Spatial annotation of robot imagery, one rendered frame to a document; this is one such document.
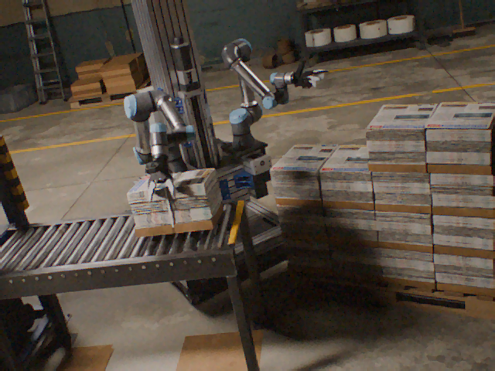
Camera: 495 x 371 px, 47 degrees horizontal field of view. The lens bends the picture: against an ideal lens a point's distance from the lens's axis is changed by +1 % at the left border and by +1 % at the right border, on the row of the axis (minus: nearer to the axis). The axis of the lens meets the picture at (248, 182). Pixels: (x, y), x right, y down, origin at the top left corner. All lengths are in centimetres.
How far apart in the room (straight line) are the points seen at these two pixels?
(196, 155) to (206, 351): 118
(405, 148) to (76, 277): 168
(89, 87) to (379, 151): 689
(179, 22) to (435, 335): 226
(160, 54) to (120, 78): 565
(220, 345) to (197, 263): 85
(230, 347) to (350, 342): 66
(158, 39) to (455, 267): 207
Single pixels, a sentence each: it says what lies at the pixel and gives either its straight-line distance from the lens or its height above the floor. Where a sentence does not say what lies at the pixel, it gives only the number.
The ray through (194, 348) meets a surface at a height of 0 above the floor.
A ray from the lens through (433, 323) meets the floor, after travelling 329.
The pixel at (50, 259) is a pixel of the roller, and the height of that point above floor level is 79.
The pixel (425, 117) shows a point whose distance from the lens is 298.
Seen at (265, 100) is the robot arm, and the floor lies 114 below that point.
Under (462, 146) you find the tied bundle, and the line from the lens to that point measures 285.
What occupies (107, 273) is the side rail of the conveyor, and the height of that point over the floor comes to 76.
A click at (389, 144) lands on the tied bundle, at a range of 291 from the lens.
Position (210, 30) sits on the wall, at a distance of 973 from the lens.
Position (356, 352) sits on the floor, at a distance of 312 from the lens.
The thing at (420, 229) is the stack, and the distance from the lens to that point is 308.
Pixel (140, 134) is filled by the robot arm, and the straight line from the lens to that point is 322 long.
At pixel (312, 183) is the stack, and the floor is 75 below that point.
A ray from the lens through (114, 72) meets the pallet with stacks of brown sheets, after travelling 912.
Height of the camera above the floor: 206
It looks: 24 degrees down
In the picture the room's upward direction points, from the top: 11 degrees counter-clockwise
